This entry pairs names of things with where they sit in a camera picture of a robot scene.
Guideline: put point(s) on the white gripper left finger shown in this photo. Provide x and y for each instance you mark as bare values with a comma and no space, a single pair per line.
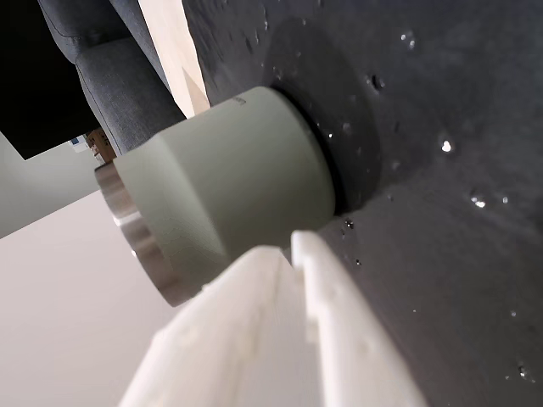
237,339

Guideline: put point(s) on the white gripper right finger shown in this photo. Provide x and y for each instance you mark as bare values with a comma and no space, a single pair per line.
348,339

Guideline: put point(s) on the black rubber mat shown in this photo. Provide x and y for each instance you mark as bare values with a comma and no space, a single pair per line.
445,275

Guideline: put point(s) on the pale green steel-rimmed mug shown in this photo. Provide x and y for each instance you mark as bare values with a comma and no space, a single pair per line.
233,169

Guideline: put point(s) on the brown cardboard box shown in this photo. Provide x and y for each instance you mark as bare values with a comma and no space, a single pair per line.
101,144

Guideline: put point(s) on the grey fabric sofa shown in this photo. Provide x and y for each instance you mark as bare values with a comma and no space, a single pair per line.
119,85

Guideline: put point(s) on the black screen panel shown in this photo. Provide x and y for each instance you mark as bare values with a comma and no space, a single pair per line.
34,85

